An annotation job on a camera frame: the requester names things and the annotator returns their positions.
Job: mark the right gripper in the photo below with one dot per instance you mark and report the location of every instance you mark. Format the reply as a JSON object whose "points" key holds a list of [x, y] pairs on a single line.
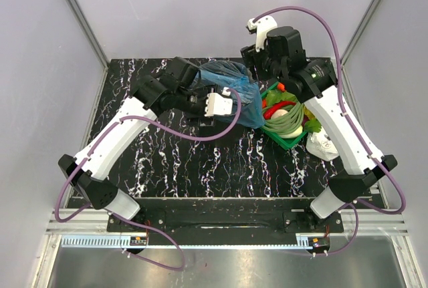
{"points": [[252, 57]]}

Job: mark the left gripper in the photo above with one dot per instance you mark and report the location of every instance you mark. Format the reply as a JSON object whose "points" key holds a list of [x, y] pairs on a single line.
{"points": [[200, 118]]}

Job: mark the detached blue trash bag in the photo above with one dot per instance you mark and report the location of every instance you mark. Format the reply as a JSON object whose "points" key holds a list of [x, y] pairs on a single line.
{"points": [[231, 74]]}

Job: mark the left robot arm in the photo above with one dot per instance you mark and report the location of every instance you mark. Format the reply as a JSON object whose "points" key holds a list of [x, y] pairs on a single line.
{"points": [[177, 87]]}

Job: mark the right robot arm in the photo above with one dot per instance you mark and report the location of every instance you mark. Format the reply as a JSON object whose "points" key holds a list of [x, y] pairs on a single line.
{"points": [[315, 84]]}

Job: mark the red chili pepper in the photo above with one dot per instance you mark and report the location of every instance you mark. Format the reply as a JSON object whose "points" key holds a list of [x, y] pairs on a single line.
{"points": [[270, 111]]}

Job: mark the green long beans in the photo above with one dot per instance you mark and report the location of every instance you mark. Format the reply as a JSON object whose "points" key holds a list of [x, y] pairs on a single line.
{"points": [[286, 121]]}

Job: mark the green leafy vegetable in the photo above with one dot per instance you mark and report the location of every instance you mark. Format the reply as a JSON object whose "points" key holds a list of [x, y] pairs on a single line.
{"points": [[312, 126]]}

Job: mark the green vegetable basket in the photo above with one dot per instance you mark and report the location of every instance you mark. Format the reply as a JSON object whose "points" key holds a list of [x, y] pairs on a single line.
{"points": [[272, 96]]}

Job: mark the white crumpled paper ball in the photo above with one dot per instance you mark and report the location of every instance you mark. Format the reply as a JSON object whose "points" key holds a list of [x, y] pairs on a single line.
{"points": [[320, 145]]}

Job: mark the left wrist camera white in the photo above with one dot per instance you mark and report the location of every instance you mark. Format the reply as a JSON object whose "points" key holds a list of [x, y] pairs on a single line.
{"points": [[218, 103]]}

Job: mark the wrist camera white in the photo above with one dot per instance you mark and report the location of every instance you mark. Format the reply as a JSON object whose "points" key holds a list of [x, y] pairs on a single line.
{"points": [[218, 103], [260, 28]]}

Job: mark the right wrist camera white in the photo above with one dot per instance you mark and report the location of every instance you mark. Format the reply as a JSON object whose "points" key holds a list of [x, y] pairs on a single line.
{"points": [[260, 28]]}

